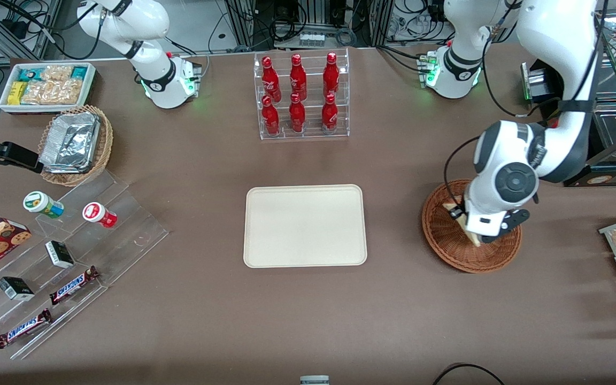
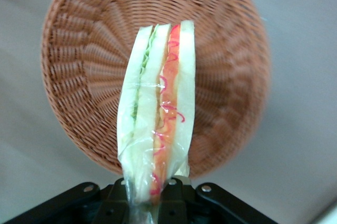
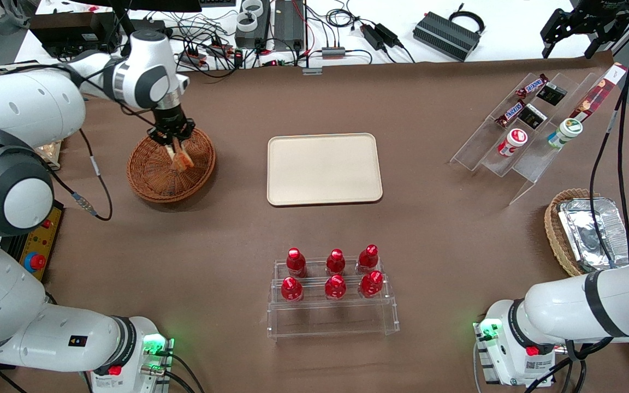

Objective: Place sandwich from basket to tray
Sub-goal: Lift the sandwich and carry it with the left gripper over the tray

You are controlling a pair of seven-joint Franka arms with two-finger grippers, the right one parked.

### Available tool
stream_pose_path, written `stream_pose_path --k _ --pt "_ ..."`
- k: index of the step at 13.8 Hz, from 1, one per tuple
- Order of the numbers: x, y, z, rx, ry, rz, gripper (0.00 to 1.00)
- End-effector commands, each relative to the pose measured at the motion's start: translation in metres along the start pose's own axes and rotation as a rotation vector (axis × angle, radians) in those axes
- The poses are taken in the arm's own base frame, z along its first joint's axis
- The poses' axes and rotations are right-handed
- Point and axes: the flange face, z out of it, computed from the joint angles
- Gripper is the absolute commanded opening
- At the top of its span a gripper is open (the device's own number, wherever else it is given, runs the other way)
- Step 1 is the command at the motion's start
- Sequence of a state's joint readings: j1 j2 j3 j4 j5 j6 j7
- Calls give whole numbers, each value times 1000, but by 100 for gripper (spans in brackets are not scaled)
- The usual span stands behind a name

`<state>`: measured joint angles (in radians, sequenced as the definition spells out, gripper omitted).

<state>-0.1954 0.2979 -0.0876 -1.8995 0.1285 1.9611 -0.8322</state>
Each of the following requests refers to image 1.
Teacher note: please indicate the red cola bottle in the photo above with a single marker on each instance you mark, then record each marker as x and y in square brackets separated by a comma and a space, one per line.
[298, 79]
[331, 75]
[297, 115]
[329, 115]
[270, 80]
[270, 118]

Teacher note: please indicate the snickers chocolate bar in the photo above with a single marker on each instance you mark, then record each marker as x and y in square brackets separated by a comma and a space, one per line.
[72, 286]
[23, 328]

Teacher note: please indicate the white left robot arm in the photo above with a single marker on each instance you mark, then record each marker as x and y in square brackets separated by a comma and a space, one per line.
[548, 32]

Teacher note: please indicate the large clear cracker bag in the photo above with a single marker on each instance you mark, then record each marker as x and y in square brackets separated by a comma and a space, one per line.
[51, 92]

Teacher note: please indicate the green lid snack cup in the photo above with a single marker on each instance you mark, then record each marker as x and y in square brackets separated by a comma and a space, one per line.
[40, 203]

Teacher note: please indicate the cream rectangular tray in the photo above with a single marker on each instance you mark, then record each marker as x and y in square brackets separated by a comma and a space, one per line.
[305, 225]

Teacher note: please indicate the white power strip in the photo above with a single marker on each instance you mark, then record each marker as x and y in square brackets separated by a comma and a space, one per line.
[312, 39]

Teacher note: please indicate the light wicker basket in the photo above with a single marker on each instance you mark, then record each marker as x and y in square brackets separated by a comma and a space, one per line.
[103, 155]

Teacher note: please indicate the teal snack packet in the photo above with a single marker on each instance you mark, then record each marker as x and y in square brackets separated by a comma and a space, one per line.
[30, 74]
[79, 72]

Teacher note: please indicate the small clear cracker bag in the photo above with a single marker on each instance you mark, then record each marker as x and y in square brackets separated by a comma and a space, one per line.
[56, 72]

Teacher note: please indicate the red emergency stop button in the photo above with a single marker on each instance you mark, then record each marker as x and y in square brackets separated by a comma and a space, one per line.
[554, 123]

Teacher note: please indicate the white rectangular snack bin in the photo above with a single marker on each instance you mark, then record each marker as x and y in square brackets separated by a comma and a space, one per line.
[90, 80]

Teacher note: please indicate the stack of foil containers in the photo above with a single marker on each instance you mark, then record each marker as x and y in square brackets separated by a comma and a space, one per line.
[70, 141]

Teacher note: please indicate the yellow snack packet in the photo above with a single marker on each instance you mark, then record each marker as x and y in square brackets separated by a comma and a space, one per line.
[16, 93]

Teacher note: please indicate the triangular sandwich wedge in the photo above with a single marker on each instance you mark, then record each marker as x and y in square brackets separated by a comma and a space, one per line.
[475, 240]

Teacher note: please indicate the small black white box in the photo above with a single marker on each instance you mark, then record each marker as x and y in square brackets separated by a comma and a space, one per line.
[15, 289]
[60, 254]

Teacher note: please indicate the clear acrylic bottle rack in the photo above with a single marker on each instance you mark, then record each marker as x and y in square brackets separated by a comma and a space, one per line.
[312, 131]

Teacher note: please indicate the red lid snack cup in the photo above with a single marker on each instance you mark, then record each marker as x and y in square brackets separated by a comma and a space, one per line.
[97, 213]

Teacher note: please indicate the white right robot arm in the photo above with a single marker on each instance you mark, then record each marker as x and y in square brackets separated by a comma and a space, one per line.
[153, 21]

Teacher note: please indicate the small grey white device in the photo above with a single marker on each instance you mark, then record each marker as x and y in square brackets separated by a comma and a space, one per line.
[314, 380]

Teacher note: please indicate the clear acrylic stepped display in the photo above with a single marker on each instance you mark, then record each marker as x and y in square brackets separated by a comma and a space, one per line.
[126, 235]

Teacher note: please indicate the round brown wicker basket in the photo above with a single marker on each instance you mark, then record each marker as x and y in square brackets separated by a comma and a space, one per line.
[457, 254]

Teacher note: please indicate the silver box with green light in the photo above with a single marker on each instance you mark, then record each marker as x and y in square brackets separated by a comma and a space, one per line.
[535, 83]

